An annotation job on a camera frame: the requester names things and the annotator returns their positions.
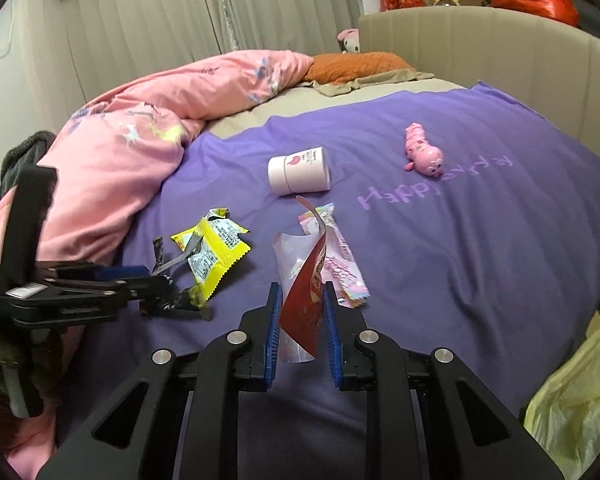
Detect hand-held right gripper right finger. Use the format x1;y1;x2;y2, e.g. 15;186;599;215
322;280;566;480

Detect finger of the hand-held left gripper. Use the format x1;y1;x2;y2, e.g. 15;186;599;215
10;287;213;329
36;260;175;292

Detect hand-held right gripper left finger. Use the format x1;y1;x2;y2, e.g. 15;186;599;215
37;281;284;480

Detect red and white snack wrapper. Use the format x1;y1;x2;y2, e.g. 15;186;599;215
272;195;331;363

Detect yellow snack wrapper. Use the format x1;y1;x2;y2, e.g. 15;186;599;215
152;207;252;302

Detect pink candy wrapper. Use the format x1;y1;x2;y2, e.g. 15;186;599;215
297;203;370;308

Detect dark grey cloth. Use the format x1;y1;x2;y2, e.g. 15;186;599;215
0;131;56;221

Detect pink duvet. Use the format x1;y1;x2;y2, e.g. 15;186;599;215
0;50;315;466

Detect pink and white cup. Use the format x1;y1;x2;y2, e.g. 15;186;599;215
267;146;332;197

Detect pink caterpillar toy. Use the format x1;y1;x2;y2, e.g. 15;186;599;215
404;122;443;179

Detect beige bed sheet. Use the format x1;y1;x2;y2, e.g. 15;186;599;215
200;72;476;143

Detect beige curtains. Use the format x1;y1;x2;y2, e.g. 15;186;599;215
62;0;361;106

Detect pale yellow plastic bag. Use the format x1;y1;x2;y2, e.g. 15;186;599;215
524;312;600;480

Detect orange pillow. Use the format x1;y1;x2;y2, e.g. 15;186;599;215
302;51;416;86

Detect pink plush toy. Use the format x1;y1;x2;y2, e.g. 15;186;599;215
336;28;361;55

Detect beige padded headboard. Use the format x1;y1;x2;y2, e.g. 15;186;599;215
357;6;600;171

